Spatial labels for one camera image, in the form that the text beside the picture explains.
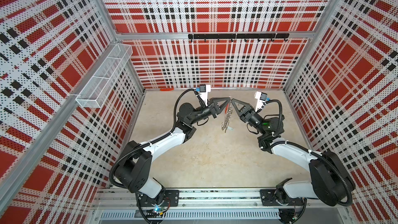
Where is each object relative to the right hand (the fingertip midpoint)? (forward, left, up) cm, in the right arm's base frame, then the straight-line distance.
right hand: (231, 102), depth 66 cm
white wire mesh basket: (+21, +78, -15) cm, 82 cm away
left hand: (0, 0, 0) cm, 1 cm away
